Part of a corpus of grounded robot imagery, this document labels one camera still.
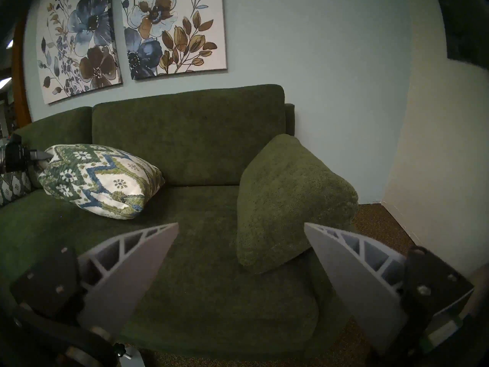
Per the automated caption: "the diamond patterned throw pillow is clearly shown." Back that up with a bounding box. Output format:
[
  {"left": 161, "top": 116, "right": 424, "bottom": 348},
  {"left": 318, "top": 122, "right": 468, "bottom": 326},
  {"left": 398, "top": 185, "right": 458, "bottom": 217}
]
[{"left": 0, "top": 171, "right": 32, "bottom": 207}]

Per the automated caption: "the brown wooden door frame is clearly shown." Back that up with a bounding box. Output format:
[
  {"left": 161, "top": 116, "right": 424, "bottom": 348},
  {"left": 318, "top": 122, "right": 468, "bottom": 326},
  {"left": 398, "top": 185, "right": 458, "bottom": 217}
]
[{"left": 11, "top": 18, "right": 33, "bottom": 128}]

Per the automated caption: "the zigzag patterned throw pillow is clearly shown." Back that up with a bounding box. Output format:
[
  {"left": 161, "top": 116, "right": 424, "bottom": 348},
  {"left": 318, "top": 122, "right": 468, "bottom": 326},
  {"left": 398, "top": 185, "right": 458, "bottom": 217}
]
[{"left": 37, "top": 144, "right": 165, "bottom": 220}]

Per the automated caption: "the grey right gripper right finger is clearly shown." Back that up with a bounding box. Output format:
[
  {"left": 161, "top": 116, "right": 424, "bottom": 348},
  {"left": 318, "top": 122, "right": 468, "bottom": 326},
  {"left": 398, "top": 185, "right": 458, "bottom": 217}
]
[{"left": 304, "top": 222, "right": 475, "bottom": 356}]

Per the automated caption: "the plain green sofa cushion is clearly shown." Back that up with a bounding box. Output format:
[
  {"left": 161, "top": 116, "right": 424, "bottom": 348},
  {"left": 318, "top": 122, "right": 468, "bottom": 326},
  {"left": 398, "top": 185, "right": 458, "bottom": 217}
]
[{"left": 237, "top": 134, "right": 359, "bottom": 275}]

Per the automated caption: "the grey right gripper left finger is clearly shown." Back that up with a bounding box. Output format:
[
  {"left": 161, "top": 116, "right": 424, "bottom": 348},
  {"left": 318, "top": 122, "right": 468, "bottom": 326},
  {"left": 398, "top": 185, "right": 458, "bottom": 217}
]
[{"left": 10, "top": 222, "right": 179, "bottom": 339}]

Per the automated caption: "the dark green fabric sofa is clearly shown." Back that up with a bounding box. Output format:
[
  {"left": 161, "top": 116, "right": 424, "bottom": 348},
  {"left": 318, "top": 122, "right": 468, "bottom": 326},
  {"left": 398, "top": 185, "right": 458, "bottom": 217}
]
[{"left": 0, "top": 84, "right": 359, "bottom": 361}]

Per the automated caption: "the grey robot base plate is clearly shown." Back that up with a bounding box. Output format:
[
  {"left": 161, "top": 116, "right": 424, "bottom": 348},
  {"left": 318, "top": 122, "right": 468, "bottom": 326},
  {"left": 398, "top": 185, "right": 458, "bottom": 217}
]
[{"left": 114, "top": 343, "right": 146, "bottom": 367}]

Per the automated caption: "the blue brown flower painting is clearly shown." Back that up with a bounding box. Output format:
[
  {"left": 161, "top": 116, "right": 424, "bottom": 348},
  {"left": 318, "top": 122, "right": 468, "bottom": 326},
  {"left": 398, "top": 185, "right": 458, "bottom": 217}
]
[{"left": 36, "top": 0, "right": 123, "bottom": 105}]

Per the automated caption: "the flower and leaves painting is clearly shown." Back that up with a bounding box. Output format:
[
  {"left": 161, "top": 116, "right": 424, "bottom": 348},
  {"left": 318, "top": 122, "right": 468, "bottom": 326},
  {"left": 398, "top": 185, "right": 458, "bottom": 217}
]
[{"left": 120, "top": 0, "right": 228, "bottom": 80}]

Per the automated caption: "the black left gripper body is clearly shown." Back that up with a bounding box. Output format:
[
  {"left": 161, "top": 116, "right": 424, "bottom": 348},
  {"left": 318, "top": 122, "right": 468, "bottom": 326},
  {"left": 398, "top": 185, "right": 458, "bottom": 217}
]
[{"left": 1, "top": 135, "right": 31, "bottom": 172}]

